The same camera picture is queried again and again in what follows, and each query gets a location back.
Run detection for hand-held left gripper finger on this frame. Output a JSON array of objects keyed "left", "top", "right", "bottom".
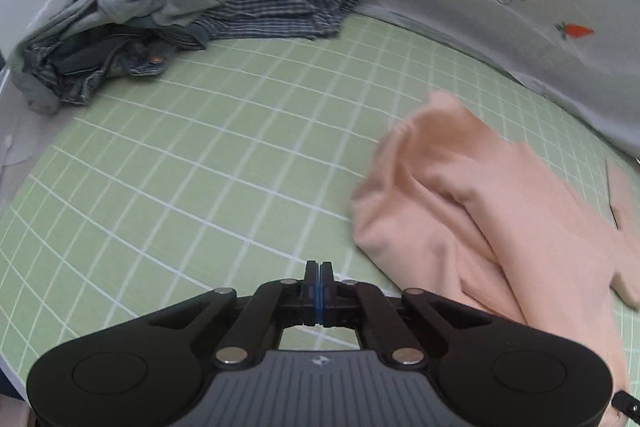
[
  {"left": 320, "top": 260, "right": 494, "bottom": 368},
  {"left": 144, "top": 260, "right": 321, "bottom": 368}
]

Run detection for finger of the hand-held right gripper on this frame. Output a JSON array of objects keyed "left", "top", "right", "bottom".
[{"left": 611, "top": 389, "right": 640, "bottom": 419}]

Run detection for peach long-sleeve shirt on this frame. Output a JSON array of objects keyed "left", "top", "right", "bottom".
[{"left": 350, "top": 91, "right": 640, "bottom": 427}]

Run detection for green grid mat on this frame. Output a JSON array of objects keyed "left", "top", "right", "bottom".
[{"left": 0, "top": 14, "right": 640, "bottom": 400}]

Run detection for blue checked shirt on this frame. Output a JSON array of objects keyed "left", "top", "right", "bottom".
[{"left": 25, "top": 0, "right": 373, "bottom": 105}]

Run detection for blue denim jeans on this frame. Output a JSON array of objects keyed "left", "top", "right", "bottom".
[{"left": 50, "top": 24, "right": 173, "bottom": 80}]

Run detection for clear plastic sheet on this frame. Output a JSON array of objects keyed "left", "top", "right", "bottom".
[{"left": 0, "top": 67, "right": 81, "bottom": 218}]

